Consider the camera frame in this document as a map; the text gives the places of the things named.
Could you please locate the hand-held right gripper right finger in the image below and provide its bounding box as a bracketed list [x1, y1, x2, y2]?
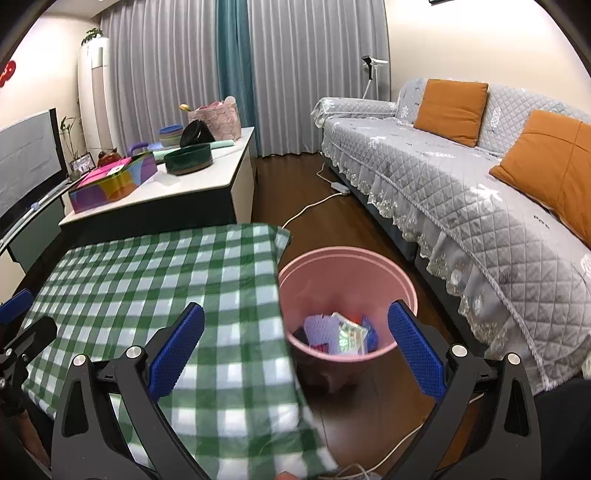
[369, 300, 543, 480]

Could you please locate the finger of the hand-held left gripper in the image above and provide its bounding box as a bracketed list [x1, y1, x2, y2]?
[0, 290, 34, 325]
[4, 316, 57, 366]

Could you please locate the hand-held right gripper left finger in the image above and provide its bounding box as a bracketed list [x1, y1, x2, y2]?
[51, 302, 213, 480]

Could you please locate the blue plastic bag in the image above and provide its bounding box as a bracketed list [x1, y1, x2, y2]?
[360, 316, 379, 352]

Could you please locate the green printed wrapper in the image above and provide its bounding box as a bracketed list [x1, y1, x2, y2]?
[330, 312, 370, 356]

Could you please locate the purple foam net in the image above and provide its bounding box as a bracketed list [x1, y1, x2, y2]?
[302, 314, 345, 347]

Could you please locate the pink plastic bin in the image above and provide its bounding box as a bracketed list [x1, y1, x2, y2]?
[277, 248, 419, 393]

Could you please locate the green checked tablecloth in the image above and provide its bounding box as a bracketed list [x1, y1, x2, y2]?
[21, 222, 340, 478]

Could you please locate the dark TV cabinet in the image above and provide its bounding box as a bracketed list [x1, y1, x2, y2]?
[0, 185, 77, 273]

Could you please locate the television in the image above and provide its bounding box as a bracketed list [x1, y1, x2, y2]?
[0, 108, 68, 222]

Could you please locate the colourful box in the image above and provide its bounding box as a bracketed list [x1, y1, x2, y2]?
[68, 152, 158, 214]

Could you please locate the person's dark clothing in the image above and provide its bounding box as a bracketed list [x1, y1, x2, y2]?
[531, 374, 591, 480]

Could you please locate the grey quilted sofa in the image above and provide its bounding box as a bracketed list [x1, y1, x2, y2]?
[311, 78, 591, 393]

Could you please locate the white coffee table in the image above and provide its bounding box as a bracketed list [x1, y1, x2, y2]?
[58, 127, 257, 241]

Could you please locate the bamboo plant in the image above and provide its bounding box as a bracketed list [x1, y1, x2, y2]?
[59, 116, 81, 160]

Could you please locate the dark green round tin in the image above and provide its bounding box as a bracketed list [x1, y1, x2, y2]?
[164, 143, 214, 177]

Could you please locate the white standing air conditioner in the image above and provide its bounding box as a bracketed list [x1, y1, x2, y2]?
[77, 39, 114, 158]

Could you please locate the orange cushion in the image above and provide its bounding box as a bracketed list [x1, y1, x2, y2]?
[413, 78, 489, 148]
[489, 110, 591, 250]

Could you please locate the pink bag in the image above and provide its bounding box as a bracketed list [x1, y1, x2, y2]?
[187, 99, 242, 141]

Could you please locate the grey curtain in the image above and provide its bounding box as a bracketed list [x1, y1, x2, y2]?
[99, 0, 222, 155]
[247, 0, 391, 158]

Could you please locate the teal curtain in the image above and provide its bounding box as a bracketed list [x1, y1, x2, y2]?
[217, 0, 259, 158]

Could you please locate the white standing lamp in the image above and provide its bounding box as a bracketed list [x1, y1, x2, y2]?
[360, 55, 389, 100]

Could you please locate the photo frame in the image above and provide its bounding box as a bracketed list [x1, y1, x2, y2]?
[69, 154, 96, 178]

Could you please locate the white power cable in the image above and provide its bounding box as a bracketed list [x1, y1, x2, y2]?
[281, 166, 342, 229]

